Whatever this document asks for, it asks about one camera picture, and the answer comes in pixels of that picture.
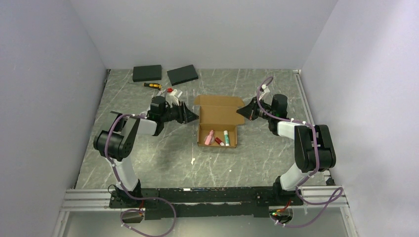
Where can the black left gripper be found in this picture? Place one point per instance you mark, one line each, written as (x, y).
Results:
(185, 115)

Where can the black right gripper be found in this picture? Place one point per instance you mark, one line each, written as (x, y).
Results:
(249, 111)

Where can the pink marker pen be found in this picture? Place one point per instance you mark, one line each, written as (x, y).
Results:
(209, 138)

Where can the brown cardboard box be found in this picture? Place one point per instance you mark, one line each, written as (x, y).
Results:
(218, 112)

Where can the green white glue stick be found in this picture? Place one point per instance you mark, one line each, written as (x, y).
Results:
(226, 138)

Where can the red white marker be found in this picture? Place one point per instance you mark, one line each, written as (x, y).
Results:
(219, 141)

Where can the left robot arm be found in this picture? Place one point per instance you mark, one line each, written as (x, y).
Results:
(117, 134)

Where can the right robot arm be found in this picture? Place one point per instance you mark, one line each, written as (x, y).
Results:
(312, 150)

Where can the black foam block right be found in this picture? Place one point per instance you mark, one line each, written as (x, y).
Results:
(182, 75)

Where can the black foam block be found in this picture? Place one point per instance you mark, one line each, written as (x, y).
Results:
(182, 75)
(147, 73)

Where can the yellow black screwdriver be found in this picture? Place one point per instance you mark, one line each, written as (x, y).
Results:
(153, 85)

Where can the black foam block left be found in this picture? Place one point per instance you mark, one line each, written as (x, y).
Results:
(147, 73)

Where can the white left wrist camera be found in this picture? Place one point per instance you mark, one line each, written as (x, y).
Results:
(173, 95)

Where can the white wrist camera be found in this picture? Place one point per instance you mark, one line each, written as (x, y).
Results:
(173, 95)
(264, 90)

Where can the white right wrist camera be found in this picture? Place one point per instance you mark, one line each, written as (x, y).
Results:
(264, 90)

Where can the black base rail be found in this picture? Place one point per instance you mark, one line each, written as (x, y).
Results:
(162, 203)

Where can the aluminium frame rail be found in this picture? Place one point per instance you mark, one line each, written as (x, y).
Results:
(80, 200)

